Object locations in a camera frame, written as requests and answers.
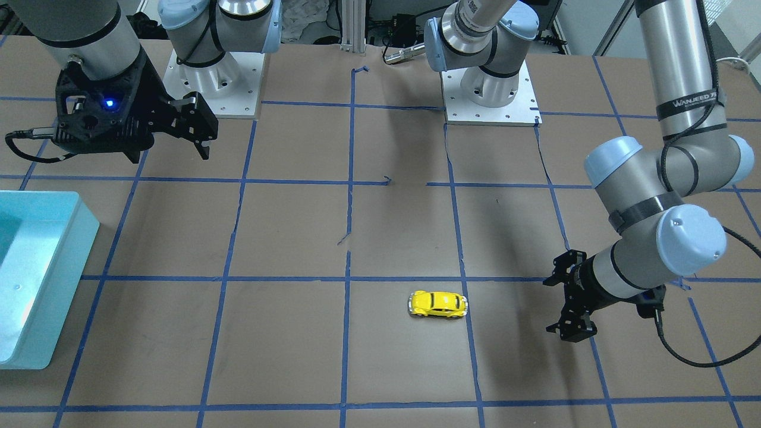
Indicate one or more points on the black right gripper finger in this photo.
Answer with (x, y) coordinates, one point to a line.
(192, 119)

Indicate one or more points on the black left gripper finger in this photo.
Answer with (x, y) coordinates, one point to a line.
(575, 323)
(563, 267)

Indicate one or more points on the aluminium frame post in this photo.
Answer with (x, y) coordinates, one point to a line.
(353, 26)

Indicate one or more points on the yellow beetle toy car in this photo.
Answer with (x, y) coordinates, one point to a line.
(450, 305)

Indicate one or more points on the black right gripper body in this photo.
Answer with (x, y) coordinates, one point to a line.
(152, 107)

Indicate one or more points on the turquoise plastic bin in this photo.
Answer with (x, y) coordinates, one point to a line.
(46, 239)

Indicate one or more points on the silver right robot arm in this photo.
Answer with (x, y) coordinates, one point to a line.
(201, 32)

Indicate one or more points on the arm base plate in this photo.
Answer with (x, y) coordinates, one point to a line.
(231, 87)
(474, 98)

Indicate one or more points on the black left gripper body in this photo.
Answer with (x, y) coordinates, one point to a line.
(585, 280)

